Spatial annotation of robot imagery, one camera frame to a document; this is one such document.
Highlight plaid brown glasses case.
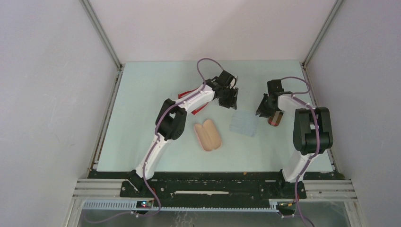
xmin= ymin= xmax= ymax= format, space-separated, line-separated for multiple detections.
xmin=268 ymin=111 xmax=284 ymax=127

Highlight left aluminium frame post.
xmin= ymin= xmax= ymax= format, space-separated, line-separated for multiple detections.
xmin=78 ymin=0 xmax=125 ymax=101

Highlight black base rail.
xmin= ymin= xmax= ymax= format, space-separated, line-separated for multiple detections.
xmin=89 ymin=171 xmax=306 ymax=210

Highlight pink glasses case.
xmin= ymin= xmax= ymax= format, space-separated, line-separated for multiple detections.
xmin=194 ymin=119 xmax=223 ymax=152

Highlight red frame sunglasses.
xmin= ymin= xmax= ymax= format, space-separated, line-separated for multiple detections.
xmin=177 ymin=89 xmax=209 ymax=115

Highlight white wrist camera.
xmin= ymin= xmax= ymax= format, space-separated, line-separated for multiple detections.
xmin=215 ymin=70 xmax=237 ymax=88
xmin=267 ymin=79 xmax=285 ymax=96

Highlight right aluminium frame post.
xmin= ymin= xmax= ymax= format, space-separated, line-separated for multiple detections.
xmin=300 ymin=0 xmax=345 ymax=105

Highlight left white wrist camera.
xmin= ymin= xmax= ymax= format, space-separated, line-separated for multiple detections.
xmin=215 ymin=70 xmax=237 ymax=88

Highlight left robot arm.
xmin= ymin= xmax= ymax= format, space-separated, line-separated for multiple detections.
xmin=131 ymin=81 xmax=239 ymax=197

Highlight aluminium frame post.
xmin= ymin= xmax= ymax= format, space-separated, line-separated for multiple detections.
xmin=78 ymin=0 xmax=125 ymax=101
xmin=300 ymin=0 xmax=345 ymax=105

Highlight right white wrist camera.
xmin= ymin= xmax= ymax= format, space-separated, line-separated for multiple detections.
xmin=267 ymin=79 xmax=285 ymax=96

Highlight blue cleaning cloth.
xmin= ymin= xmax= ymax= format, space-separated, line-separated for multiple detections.
xmin=229 ymin=110 xmax=259 ymax=137

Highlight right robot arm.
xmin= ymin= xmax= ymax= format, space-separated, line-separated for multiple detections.
xmin=256 ymin=92 xmax=333 ymax=198

